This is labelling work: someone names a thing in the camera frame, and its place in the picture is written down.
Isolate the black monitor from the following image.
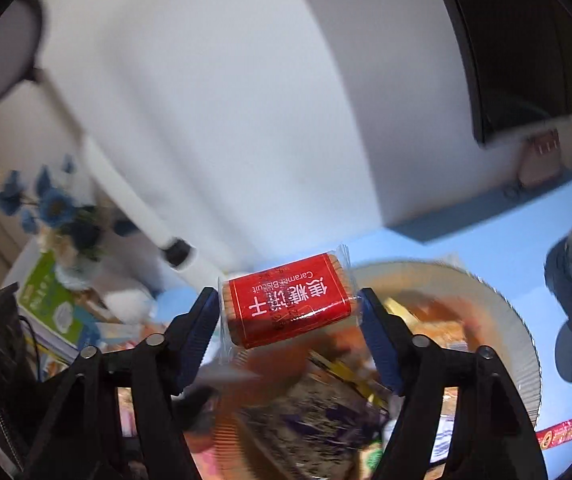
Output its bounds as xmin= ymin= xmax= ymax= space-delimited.
xmin=425 ymin=0 xmax=572 ymax=149

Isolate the gold ribbed plate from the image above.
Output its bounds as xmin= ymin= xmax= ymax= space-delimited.
xmin=213 ymin=260 xmax=542 ymax=480

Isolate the white vase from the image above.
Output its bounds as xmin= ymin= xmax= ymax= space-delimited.
xmin=56 ymin=252 xmax=160 ymax=324

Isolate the white green snack packet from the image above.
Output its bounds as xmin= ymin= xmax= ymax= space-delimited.
xmin=358 ymin=420 xmax=397 ymax=480

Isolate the blue flower bouquet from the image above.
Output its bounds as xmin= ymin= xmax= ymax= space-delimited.
xmin=0 ymin=154 xmax=109 ymax=263

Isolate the tan biscuit packet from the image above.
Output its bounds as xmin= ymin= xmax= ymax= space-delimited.
xmin=428 ymin=317 xmax=472 ymax=357

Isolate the small red packet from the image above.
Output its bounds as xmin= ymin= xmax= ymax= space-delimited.
xmin=536 ymin=416 xmax=572 ymax=452

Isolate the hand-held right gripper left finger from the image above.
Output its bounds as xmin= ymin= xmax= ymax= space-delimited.
xmin=20 ymin=287 xmax=219 ymax=480

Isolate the yellow snack packet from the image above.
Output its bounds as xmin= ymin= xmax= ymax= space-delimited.
xmin=308 ymin=350 xmax=387 ymax=407

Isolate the brown cardboard box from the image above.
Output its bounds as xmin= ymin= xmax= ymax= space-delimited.
xmin=517 ymin=129 xmax=563 ymax=187

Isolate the large purple white snack bag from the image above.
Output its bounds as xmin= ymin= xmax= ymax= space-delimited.
xmin=238 ymin=369 xmax=393 ymax=480

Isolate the row of grey blue books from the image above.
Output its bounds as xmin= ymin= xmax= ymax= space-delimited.
xmin=26 ymin=324 xmax=85 ymax=365

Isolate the red caramel biscuit packet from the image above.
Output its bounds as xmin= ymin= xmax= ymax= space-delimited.
xmin=217 ymin=244 xmax=361 ymax=352

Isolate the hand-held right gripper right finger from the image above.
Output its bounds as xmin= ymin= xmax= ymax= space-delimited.
xmin=360 ymin=287 xmax=551 ymax=480

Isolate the green cover book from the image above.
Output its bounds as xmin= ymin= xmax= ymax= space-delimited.
xmin=16 ymin=251 xmax=91 ymax=348

